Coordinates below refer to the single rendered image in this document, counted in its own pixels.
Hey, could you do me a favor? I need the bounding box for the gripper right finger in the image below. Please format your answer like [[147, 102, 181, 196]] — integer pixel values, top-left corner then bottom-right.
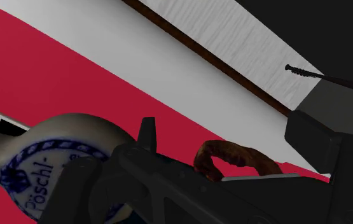
[[284, 109, 353, 224]]

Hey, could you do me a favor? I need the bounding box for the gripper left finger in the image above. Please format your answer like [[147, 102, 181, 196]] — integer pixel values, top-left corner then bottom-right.
[[38, 116, 270, 224]]

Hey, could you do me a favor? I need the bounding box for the black rod with spiral tip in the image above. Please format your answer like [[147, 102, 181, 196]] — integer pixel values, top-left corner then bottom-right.
[[284, 63, 353, 97]]

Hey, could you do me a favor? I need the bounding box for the beige stoneware bottle, blue print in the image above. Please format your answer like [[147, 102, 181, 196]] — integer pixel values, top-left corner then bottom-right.
[[0, 113, 137, 223]]

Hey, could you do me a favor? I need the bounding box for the brown pretzel ring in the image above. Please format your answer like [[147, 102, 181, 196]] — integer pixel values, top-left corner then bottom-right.
[[193, 139, 284, 183]]

